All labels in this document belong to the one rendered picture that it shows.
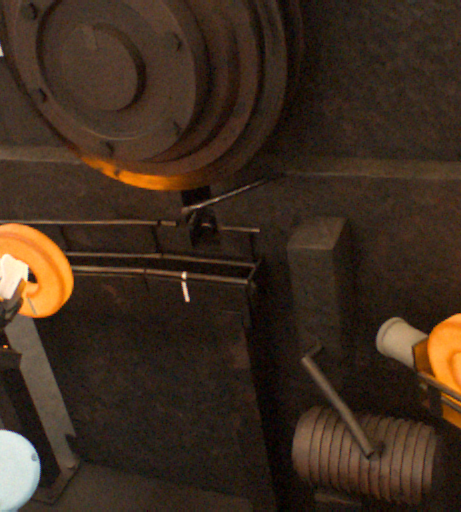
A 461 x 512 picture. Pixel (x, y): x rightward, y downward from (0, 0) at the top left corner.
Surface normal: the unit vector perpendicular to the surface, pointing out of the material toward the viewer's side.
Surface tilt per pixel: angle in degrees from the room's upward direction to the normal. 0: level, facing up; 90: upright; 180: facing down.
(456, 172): 0
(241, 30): 90
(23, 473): 51
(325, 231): 0
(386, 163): 0
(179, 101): 90
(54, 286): 89
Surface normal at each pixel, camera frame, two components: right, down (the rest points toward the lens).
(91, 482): -0.15, -0.83
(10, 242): -0.35, 0.54
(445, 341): -0.83, 0.40
